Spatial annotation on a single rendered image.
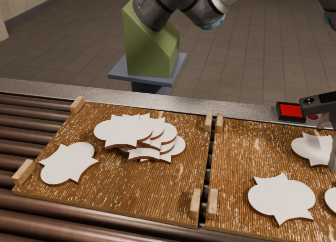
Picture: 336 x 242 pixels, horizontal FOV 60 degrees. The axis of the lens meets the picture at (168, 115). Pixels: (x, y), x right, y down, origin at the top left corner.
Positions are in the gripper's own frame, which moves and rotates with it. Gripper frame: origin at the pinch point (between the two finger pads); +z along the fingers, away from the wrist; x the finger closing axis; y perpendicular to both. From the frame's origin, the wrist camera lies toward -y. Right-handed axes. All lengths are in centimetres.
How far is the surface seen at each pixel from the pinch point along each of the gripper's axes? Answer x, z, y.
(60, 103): 9, 7, -75
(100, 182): -19, 4, -50
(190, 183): -15.9, 2.4, -30.4
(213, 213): -24.3, -0.4, -25.1
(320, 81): 207, 90, 75
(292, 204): -18.2, 0.1, -9.4
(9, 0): 295, 82, -308
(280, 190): -14.9, 0.2, -11.3
